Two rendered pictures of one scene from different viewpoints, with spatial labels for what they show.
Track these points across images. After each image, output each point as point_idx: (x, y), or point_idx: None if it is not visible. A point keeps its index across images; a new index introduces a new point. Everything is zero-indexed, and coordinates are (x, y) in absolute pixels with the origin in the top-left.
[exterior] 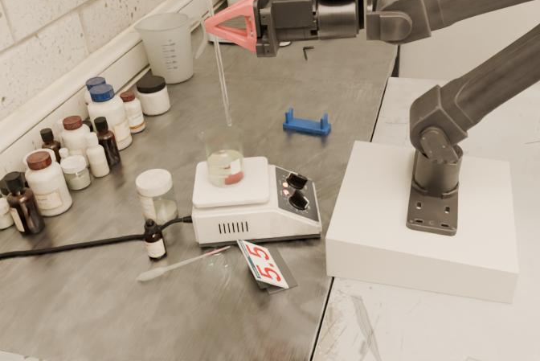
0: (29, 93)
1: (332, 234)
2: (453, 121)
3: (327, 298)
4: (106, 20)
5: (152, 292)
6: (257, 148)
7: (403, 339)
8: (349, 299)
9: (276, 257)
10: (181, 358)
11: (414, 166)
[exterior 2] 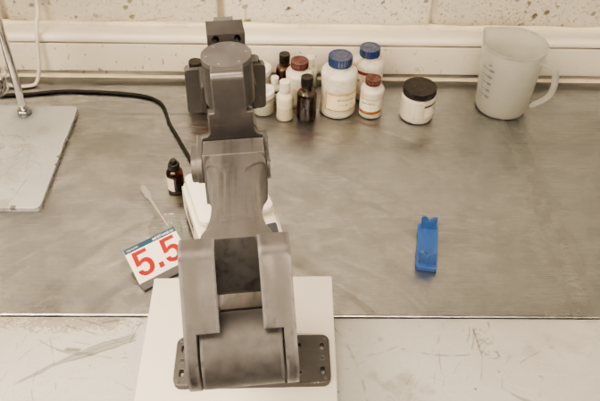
0: (320, 18)
1: (160, 282)
2: (218, 303)
3: (132, 316)
4: (479, 3)
5: (129, 199)
6: (364, 214)
7: (81, 380)
8: (129, 332)
9: (178, 267)
10: (62, 236)
11: None
